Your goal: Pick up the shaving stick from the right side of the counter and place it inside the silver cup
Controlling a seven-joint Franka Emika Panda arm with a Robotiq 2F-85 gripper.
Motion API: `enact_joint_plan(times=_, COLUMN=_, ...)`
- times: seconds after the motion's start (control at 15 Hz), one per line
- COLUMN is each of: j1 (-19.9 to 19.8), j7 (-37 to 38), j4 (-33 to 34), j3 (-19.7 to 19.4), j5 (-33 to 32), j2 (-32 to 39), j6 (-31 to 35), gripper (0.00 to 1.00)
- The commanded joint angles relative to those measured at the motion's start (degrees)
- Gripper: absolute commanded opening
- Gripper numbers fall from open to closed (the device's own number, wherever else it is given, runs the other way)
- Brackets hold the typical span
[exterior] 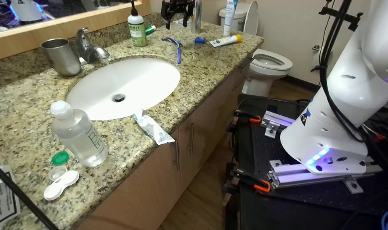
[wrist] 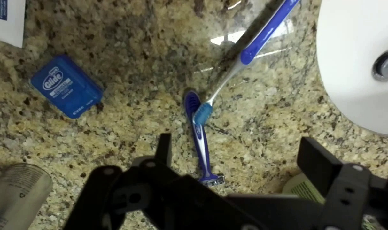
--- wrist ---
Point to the blue and white toothbrush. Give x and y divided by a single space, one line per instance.
251 51

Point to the sink overflow hole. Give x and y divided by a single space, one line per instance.
385 65

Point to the white paper packet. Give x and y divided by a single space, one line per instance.
8 19

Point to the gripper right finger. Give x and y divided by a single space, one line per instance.
344 188

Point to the silver cylindrical can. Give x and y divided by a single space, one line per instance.
15 198

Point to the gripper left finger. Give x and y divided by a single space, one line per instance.
149 188

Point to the white sink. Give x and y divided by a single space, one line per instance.
350 57

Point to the pale green round container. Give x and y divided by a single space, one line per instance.
304 188

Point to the blue shaving razor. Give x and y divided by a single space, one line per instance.
198 134

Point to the blue dental floss box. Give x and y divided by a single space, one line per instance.
67 86

